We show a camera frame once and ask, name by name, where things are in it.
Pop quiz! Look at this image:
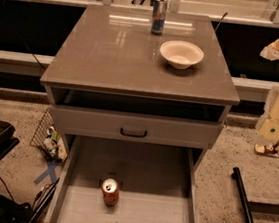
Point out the grey drawer cabinet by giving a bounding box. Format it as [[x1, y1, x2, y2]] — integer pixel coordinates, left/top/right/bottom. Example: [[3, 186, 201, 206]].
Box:
[[34, 0, 250, 155]]

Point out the snack bag on floor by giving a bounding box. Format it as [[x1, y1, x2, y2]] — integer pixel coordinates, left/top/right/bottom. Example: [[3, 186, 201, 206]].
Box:
[[254, 142, 279, 158]]

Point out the white bowl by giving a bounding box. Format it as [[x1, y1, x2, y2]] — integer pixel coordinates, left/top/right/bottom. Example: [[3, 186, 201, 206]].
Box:
[[159, 40, 204, 69]]

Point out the black cable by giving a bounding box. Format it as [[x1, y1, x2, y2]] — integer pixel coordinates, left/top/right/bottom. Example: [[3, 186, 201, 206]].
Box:
[[0, 0, 55, 72]]

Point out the orange red soda can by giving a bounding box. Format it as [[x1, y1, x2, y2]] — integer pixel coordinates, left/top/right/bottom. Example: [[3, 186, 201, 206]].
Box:
[[101, 178, 120, 206]]

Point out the closed top drawer black handle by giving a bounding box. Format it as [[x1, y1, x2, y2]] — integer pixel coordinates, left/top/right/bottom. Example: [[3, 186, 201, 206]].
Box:
[[49, 105, 222, 149]]

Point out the open grey middle drawer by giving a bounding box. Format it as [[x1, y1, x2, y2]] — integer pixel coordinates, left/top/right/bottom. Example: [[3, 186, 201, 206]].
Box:
[[40, 137, 200, 223]]

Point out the blue silver energy drink can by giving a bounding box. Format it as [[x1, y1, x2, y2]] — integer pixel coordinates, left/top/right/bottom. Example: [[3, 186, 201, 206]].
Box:
[[151, 0, 168, 35]]

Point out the black metal bar on floor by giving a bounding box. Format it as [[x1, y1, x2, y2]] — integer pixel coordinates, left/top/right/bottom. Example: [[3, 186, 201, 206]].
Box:
[[232, 167, 255, 223]]

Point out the wire mesh basket with trash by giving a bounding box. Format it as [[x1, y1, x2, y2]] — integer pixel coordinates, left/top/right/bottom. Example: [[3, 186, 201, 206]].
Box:
[[30, 110, 67, 162]]

